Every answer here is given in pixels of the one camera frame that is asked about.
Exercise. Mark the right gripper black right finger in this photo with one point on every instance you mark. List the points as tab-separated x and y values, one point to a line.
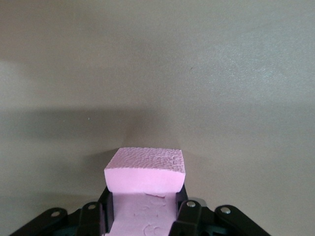
194	218

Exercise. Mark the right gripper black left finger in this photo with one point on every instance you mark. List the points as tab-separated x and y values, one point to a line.
86	218

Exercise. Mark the pink foam cube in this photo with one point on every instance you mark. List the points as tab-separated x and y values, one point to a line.
145	172

